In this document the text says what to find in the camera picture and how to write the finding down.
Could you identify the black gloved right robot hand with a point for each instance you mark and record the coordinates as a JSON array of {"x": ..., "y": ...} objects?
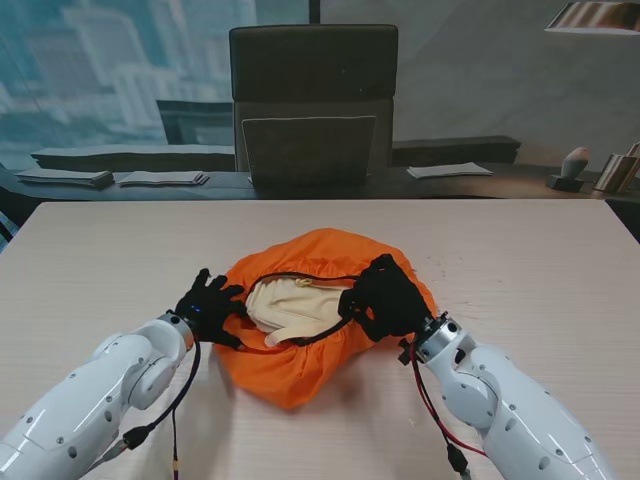
[{"x": 390, "y": 300}]

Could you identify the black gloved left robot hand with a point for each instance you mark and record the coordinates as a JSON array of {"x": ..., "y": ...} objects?
[{"x": 210, "y": 310}]

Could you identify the printed office scene backdrop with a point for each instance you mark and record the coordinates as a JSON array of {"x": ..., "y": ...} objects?
[{"x": 100, "y": 75}]

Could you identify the orange rain cover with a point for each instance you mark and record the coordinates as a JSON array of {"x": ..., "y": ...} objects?
[{"x": 300, "y": 370}]

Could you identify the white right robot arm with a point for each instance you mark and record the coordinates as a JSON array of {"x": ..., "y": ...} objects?
[{"x": 525, "y": 420}]

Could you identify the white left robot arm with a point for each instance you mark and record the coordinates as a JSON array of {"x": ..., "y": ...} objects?
[{"x": 90, "y": 400}]

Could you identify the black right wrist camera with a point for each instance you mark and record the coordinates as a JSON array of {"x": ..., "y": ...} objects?
[{"x": 406, "y": 350}]

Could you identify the cream canvas backpack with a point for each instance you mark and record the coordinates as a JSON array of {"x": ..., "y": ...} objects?
[{"x": 300, "y": 305}]

